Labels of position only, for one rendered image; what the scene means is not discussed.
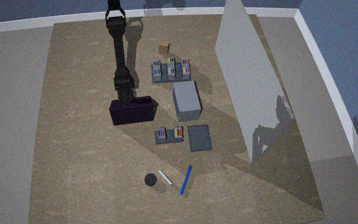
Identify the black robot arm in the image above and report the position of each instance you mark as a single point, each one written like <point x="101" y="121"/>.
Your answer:
<point x="122" y="78"/>

